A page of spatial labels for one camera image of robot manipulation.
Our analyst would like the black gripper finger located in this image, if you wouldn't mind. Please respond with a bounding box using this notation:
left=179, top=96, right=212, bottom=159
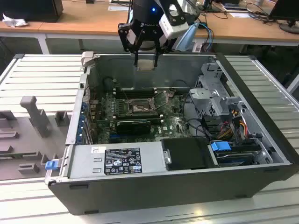
left=117, top=22, right=144, bottom=67
left=153, top=36, right=175, bottom=69

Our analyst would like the silver square CPU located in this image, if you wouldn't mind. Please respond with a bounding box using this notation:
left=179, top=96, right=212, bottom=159
left=137, top=59, right=156, bottom=71

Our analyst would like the metal socket cover frame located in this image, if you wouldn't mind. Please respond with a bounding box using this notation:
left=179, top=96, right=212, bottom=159
left=150, top=91, right=171, bottom=112

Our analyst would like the black RAM slot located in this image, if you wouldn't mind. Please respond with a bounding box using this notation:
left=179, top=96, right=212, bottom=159
left=112, top=116, right=164, bottom=120
left=112, top=113, right=162, bottom=117
left=116, top=92, right=164, bottom=96
left=119, top=90, right=169, bottom=94
left=116, top=94, right=157, bottom=98
left=112, top=115, right=163, bottom=118
left=112, top=118, right=164, bottom=122
left=120, top=87, right=169, bottom=91

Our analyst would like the metal CPU socket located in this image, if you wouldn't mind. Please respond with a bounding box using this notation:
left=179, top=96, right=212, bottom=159
left=126, top=98, right=156, bottom=115

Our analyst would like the white paper sheet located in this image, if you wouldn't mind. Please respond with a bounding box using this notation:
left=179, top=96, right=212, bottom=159
left=221, top=3, right=253, bottom=18
left=108, top=5, right=134, bottom=11

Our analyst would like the pale blue face mask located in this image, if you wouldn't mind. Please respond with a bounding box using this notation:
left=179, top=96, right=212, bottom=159
left=175, top=22, right=201, bottom=52

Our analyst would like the wooden desk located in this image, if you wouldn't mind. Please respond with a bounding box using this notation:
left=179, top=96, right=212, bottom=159
left=0, top=0, right=299, bottom=56

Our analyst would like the black cylindrical part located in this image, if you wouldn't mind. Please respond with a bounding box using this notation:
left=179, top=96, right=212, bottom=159
left=103, top=77, right=113, bottom=91

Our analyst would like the black monitor stand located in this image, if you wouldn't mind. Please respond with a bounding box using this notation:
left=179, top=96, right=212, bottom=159
left=198, top=0, right=221, bottom=13

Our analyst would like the grey metal drive cage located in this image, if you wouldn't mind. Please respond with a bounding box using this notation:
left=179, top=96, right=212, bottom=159
left=189, top=62, right=246, bottom=119

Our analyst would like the graphics card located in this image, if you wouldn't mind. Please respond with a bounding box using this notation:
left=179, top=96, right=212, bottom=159
left=115, top=119, right=152, bottom=135

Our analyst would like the green motherboard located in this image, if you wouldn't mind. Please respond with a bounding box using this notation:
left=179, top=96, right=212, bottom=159
left=94, top=90, right=195, bottom=144

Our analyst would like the black desktop tower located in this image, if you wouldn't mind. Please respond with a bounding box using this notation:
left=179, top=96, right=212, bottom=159
left=0, top=0, right=64, bottom=23

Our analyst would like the black plastic shroud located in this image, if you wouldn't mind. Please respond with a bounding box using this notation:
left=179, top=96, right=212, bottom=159
left=161, top=137, right=219, bottom=171

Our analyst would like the crumpled white paper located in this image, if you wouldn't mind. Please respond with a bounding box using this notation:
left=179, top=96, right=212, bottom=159
left=2, top=13, right=29, bottom=28

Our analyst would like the hard disk in blue carrier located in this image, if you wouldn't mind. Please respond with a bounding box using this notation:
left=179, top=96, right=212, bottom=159
left=210, top=141, right=256, bottom=168

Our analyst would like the grey power supply unit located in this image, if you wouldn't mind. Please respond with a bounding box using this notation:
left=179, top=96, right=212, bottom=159
left=67, top=142, right=169, bottom=179

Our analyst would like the black monitor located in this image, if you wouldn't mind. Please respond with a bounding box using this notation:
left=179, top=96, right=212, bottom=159
left=268, top=0, right=299, bottom=35

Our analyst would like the black and grey PC case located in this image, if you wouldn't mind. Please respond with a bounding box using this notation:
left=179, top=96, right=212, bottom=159
left=44, top=51, right=295, bottom=216

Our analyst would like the grey parts rack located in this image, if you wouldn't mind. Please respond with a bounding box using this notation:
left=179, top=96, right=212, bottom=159
left=0, top=95, right=71, bottom=182

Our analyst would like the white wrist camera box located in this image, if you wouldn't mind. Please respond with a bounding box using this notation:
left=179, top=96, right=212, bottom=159
left=160, top=4, right=189, bottom=40

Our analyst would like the blue cable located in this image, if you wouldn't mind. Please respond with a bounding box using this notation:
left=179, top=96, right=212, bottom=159
left=198, top=22, right=214, bottom=45

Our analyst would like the coloured power wire bundle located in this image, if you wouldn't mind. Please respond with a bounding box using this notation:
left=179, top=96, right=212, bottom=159
left=216, top=108, right=249, bottom=140

